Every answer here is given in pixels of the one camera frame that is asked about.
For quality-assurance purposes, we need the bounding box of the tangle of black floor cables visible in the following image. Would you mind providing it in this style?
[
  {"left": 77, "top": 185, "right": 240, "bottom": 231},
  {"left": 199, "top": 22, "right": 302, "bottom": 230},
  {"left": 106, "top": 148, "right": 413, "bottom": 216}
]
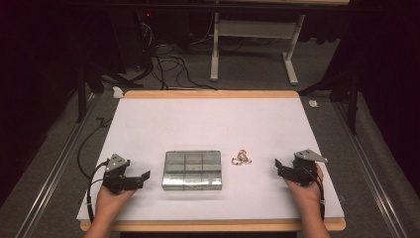
[{"left": 142, "top": 43, "right": 219, "bottom": 91}]

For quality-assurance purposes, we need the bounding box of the dark computer tower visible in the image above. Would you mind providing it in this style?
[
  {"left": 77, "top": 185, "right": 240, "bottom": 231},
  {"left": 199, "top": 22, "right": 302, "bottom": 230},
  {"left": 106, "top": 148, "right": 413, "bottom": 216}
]
[{"left": 108, "top": 9, "right": 154, "bottom": 72}]

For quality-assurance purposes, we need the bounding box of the black metal stand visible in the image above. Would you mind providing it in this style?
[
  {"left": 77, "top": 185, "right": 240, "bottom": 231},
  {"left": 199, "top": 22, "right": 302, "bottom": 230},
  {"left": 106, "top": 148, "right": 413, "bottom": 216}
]
[
  {"left": 298, "top": 70, "right": 360, "bottom": 135},
  {"left": 76, "top": 62, "right": 145, "bottom": 124}
]

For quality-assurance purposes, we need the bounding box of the left hand-held gripper black cable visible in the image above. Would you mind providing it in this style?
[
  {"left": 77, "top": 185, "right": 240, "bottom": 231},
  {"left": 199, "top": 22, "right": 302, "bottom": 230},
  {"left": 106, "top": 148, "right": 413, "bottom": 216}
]
[{"left": 86, "top": 160, "right": 110, "bottom": 224}]

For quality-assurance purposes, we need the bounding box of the person's left hand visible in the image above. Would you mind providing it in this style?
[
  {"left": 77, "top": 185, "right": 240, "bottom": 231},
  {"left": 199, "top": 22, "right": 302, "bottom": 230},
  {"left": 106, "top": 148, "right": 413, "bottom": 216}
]
[{"left": 94, "top": 185, "right": 137, "bottom": 219}]

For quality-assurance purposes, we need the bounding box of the wooden table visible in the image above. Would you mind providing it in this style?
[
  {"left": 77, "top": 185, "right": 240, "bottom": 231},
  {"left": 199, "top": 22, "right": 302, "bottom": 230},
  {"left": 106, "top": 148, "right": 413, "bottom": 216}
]
[{"left": 79, "top": 89, "right": 347, "bottom": 232}]

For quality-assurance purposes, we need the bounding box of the gold chain necklace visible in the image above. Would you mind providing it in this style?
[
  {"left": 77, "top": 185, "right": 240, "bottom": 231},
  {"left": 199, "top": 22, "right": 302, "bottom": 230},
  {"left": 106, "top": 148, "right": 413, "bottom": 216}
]
[{"left": 231, "top": 149, "right": 253, "bottom": 166}]

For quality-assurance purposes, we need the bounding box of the hand-held gripper black cable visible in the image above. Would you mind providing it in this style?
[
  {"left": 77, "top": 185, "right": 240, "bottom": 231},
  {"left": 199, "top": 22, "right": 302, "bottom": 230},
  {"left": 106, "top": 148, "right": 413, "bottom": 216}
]
[
  {"left": 300, "top": 165, "right": 327, "bottom": 221},
  {"left": 86, "top": 160, "right": 110, "bottom": 224}
]

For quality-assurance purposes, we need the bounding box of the white table mat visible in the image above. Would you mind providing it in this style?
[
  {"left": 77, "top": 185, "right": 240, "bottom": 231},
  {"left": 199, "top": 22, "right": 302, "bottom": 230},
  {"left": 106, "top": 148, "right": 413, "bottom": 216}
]
[{"left": 76, "top": 97, "right": 345, "bottom": 222}]

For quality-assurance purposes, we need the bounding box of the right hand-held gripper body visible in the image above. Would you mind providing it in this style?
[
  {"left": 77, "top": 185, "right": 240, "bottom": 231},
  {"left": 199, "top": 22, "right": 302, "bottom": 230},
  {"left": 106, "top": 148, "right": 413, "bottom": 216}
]
[{"left": 288, "top": 149, "right": 329, "bottom": 186}]

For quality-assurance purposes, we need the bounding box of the clear plastic compartment box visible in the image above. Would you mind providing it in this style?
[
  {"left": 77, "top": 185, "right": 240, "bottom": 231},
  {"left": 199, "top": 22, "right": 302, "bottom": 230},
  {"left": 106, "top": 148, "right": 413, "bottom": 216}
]
[{"left": 160, "top": 150, "right": 223, "bottom": 191}]

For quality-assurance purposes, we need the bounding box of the right hand-held gripper black cable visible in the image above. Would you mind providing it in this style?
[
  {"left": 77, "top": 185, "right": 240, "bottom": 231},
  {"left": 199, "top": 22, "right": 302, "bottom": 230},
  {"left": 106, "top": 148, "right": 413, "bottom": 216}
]
[{"left": 300, "top": 165, "right": 327, "bottom": 221}]

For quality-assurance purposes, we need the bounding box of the white metal desk frame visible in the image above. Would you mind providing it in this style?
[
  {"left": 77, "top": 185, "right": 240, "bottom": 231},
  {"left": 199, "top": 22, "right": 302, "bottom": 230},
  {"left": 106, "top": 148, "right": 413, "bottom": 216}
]
[{"left": 210, "top": 12, "right": 306, "bottom": 86}]

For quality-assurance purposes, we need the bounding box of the thin black floor cable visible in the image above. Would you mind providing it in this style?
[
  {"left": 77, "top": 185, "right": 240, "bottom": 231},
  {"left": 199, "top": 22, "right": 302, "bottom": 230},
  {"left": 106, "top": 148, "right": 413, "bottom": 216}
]
[{"left": 76, "top": 117, "right": 113, "bottom": 179}]

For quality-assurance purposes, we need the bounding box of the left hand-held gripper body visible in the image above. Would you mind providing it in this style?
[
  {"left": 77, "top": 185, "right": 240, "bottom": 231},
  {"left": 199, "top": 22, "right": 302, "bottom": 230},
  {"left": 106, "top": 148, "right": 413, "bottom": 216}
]
[{"left": 102, "top": 153, "right": 134, "bottom": 195}]

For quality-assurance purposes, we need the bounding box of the person's right hand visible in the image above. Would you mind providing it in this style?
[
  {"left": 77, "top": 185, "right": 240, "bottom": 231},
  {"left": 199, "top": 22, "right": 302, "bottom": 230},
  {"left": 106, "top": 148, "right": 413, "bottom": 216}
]
[{"left": 285, "top": 164, "right": 326, "bottom": 212}]

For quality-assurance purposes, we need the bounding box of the metal floor rail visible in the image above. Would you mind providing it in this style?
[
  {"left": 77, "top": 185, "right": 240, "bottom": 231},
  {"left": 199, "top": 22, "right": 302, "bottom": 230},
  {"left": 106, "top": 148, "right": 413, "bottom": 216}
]
[
  {"left": 14, "top": 95, "right": 100, "bottom": 238},
  {"left": 333, "top": 102, "right": 410, "bottom": 238}
]

